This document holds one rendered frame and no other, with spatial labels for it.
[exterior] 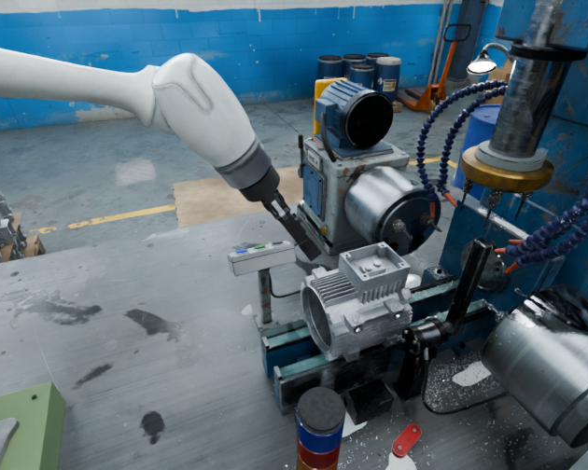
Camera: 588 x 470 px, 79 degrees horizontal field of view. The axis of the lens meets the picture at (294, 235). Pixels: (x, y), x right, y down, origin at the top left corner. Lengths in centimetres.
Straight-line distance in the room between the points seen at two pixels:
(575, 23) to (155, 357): 115
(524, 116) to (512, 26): 17
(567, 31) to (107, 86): 75
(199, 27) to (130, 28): 91
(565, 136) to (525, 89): 27
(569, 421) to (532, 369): 9
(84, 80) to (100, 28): 531
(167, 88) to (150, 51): 545
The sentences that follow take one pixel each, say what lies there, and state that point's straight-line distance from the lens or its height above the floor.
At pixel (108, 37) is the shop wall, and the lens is 598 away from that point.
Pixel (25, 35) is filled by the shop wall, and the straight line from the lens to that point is 609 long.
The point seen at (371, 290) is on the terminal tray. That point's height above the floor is 111.
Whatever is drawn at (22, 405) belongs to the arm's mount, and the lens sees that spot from 106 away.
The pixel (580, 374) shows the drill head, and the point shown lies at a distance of 79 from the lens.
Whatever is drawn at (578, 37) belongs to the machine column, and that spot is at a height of 158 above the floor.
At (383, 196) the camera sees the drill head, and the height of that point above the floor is 114.
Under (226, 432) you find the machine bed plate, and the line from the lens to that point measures 96.
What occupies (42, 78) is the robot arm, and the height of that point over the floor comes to 154.
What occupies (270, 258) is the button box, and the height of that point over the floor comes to 106.
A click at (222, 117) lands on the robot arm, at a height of 149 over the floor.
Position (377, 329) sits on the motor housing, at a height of 103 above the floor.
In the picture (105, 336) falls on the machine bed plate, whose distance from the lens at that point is 123.
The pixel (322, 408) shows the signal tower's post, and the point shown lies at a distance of 49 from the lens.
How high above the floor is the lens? 165
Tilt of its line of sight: 35 degrees down
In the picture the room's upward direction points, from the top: straight up
